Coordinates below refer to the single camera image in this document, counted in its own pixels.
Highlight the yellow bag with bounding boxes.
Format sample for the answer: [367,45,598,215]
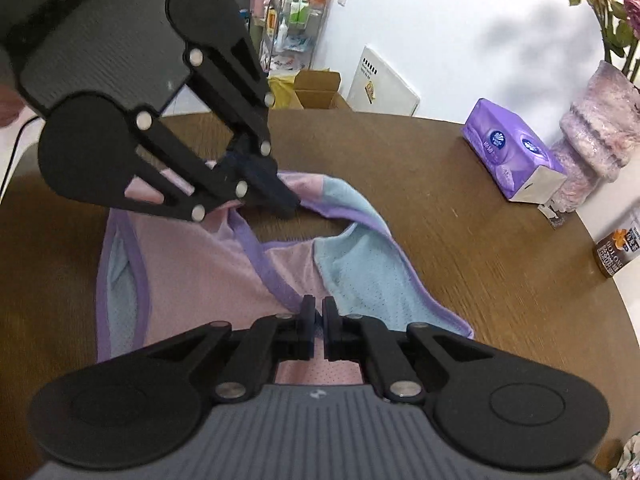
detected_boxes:
[266,74,307,111]

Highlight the rolling storage cart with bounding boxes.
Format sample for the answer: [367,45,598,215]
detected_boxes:
[260,0,331,72]

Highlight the purple fuzzy vase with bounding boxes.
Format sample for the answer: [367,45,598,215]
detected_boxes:
[547,60,640,215]

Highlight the tea bottle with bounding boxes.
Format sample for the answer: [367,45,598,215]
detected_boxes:
[592,210,640,279]

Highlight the black cable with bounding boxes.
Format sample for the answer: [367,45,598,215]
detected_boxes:
[0,114,42,201]

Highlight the pink and blue mesh garment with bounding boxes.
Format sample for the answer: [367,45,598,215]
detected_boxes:
[95,160,476,386]

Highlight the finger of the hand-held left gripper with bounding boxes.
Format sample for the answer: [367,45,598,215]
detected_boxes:
[120,110,302,224]
[185,32,281,173]

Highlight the person's left hand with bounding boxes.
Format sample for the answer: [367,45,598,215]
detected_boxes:
[0,85,24,129]

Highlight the small paper tag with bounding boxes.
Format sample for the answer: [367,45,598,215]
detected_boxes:
[536,201,570,231]

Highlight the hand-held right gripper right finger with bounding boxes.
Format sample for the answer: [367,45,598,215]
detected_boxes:
[322,296,493,404]

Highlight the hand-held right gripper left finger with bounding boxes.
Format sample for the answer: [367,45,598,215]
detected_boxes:
[145,294,319,404]

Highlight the cream flowered folded cloth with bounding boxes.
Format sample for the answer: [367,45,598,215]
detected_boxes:
[617,432,640,480]

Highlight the purple tissue box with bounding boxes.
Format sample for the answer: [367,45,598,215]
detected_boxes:
[460,98,569,204]

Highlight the cardboard box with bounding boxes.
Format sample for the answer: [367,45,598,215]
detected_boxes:
[292,69,352,111]

